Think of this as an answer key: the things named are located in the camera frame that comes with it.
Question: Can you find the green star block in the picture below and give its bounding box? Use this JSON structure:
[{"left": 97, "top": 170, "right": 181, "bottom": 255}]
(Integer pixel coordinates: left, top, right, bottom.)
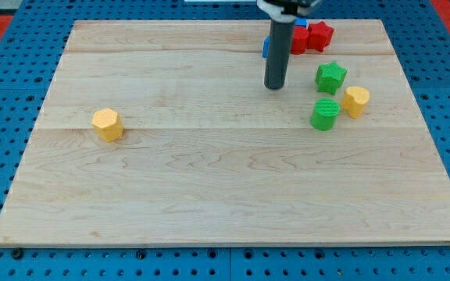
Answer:
[{"left": 315, "top": 61, "right": 348, "bottom": 95}]

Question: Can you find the light wooden board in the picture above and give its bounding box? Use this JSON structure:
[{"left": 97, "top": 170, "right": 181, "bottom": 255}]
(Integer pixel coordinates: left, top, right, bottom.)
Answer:
[{"left": 0, "top": 20, "right": 450, "bottom": 248}]

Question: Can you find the green cylinder block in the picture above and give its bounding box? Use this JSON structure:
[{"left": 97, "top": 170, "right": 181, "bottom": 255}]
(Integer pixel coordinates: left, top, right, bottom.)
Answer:
[{"left": 310, "top": 98, "right": 341, "bottom": 131}]

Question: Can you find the yellow heart block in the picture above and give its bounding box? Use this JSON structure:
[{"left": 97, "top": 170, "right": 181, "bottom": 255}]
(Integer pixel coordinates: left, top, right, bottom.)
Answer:
[{"left": 341, "top": 86, "right": 370, "bottom": 119}]

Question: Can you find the red round block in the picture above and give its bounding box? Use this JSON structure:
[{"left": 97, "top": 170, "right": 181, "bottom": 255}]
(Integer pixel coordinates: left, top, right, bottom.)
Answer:
[{"left": 290, "top": 26, "right": 309, "bottom": 55}]

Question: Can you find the red star block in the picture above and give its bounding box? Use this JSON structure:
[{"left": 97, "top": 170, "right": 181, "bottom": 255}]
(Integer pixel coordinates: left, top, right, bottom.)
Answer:
[{"left": 307, "top": 21, "right": 334, "bottom": 52}]

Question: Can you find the blue cube block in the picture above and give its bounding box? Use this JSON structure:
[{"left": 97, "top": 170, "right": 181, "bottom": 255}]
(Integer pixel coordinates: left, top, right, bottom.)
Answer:
[{"left": 295, "top": 18, "right": 308, "bottom": 28}]

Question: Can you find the yellow hexagon block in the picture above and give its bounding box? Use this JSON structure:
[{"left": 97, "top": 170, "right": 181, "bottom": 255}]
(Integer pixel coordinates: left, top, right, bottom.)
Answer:
[{"left": 91, "top": 108, "right": 124, "bottom": 142}]

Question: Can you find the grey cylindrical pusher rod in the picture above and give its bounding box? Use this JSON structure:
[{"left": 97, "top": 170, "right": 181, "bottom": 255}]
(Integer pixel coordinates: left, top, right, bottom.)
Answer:
[{"left": 264, "top": 20, "right": 295, "bottom": 90}]

